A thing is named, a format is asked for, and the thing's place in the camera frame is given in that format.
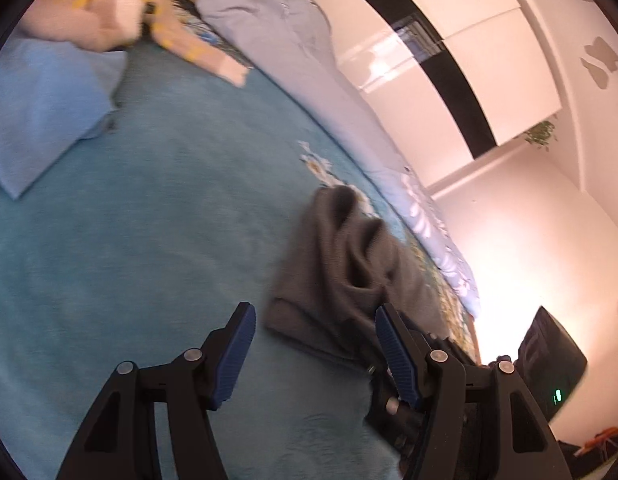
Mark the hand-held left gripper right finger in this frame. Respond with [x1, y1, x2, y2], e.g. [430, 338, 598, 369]
[375, 303, 574, 480]

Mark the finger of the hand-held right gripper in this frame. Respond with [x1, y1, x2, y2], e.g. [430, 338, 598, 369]
[364, 366, 430, 463]

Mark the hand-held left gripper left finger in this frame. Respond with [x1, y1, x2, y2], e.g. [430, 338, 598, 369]
[55, 302, 258, 480]

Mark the grey garment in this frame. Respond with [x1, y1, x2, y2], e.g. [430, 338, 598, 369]
[264, 185, 470, 367]

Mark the orange object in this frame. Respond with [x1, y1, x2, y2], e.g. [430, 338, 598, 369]
[573, 426, 618, 457]

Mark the teal bed blanket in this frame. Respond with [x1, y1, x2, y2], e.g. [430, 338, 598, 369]
[0, 40, 482, 480]

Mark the light blue quilt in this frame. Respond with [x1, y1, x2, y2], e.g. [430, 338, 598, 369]
[191, 0, 482, 319]

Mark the blue pillow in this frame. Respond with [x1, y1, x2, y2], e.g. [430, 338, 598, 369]
[0, 35, 128, 201]

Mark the white wardrobe with black stripe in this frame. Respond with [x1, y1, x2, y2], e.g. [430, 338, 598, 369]
[293, 0, 562, 190]

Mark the cream plush toy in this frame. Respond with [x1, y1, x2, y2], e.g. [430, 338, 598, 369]
[21, 0, 250, 87]

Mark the green leaf wall decoration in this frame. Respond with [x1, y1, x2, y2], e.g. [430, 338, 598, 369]
[523, 119, 560, 152]

